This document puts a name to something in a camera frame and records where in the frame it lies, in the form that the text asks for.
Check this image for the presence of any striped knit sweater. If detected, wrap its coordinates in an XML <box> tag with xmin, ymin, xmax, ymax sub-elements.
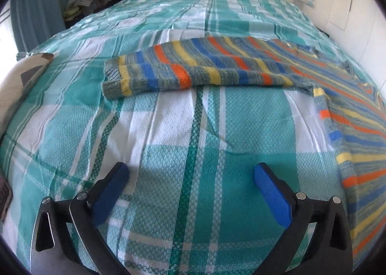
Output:
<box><xmin>102</xmin><ymin>36</ymin><xmax>385</xmax><ymax>259</ymax></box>

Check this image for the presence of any patterned cream pillow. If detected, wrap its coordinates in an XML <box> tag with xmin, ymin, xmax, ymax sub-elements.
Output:
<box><xmin>1</xmin><ymin>53</ymin><xmax>54</xmax><ymax>137</ymax></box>

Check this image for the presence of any blue curtain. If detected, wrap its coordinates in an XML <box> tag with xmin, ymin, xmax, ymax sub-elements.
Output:
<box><xmin>10</xmin><ymin>0</ymin><xmax>69</xmax><ymax>52</ymax></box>

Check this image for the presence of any teal plaid bedspread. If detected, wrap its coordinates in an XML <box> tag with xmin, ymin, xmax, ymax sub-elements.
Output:
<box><xmin>1</xmin><ymin>0</ymin><xmax>379</xmax><ymax>274</ymax></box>

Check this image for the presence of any black smartphone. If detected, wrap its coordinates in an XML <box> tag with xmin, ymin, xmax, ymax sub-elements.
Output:
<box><xmin>0</xmin><ymin>172</ymin><xmax>13</xmax><ymax>222</ymax></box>

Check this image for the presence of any white wardrobe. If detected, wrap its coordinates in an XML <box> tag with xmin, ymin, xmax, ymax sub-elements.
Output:
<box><xmin>326</xmin><ymin>0</ymin><xmax>385</xmax><ymax>90</ymax></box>

